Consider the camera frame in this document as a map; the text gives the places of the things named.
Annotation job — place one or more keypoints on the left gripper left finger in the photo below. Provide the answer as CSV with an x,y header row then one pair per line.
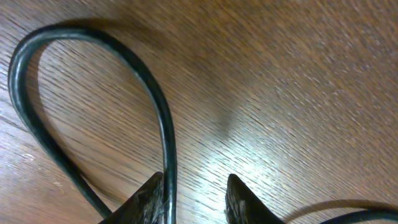
x,y
145,206

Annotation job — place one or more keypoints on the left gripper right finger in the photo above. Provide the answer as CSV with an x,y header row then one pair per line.
x,y
244,207

